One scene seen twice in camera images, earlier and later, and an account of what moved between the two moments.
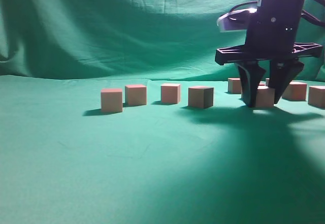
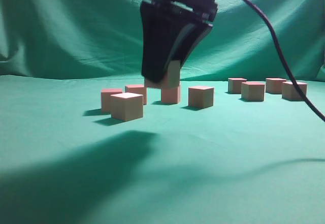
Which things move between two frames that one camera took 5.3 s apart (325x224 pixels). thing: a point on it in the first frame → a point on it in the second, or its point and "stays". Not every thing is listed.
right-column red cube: [111, 100] stays
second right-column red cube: [296, 91] stays
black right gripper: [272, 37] → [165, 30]
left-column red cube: [265, 96] → [127, 106]
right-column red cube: [316, 96] → [171, 78]
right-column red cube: [200, 97] stays
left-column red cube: [234, 85] stays
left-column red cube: [170, 93] stays
